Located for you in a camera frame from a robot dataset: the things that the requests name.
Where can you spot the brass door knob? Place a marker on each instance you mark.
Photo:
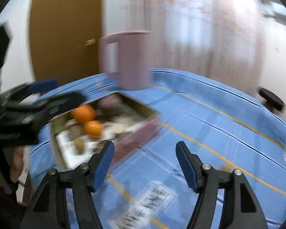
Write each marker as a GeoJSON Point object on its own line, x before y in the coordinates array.
{"type": "Point", "coordinates": [90, 42]}

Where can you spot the brown wooden door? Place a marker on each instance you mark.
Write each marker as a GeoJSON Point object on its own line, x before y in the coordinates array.
{"type": "Point", "coordinates": [62, 28]}

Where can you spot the rectangular metal tin box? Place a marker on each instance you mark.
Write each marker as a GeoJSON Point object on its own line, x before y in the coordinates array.
{"type": "Point", "coordinates": [133, 140]}

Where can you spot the dark wooden stool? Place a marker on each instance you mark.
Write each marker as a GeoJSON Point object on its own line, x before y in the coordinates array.
{"type": "Point", "coordinates": [271, 97]}

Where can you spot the printed paper sheet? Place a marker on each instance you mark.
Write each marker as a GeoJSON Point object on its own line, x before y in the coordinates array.
{"type": "Point", "coordinates": [71, 158]}

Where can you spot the floral sheer curtain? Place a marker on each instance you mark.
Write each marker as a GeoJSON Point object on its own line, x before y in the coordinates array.
{"type": "Point", "coordinates": [193, 28]}

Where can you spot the purple sweet potato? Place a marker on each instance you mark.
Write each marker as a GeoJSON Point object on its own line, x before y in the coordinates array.
{"type": "Point", "coordinates": [107, 103]}

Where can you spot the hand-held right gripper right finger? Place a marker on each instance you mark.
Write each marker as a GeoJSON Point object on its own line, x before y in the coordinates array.
{"type": "Point", "coordinates": [186, 164]}

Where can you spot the orange tangerine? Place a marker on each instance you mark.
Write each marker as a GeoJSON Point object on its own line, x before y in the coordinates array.
{"type": "Point", "coordinates": [83, 113]}
{"type": "Point", "coordinates": [93, 128]}

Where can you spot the pink electric kettle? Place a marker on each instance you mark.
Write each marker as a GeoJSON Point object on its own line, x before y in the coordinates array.
{"type": "Point", "coordinates": [131, 62]}

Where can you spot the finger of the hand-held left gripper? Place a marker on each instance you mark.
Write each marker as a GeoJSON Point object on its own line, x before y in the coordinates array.
{"type": "Point", "coordinates": [66, 100]}
{"type": "Point", "coordinates": [43, 85]}

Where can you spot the white air conditioner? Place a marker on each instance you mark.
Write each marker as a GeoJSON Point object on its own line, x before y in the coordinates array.
{"type": "Point", "coordinates": [278, 7]}

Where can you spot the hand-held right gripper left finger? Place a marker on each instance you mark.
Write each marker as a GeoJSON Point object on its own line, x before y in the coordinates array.
{"type": "Point", "coordinates": [103, 164]}

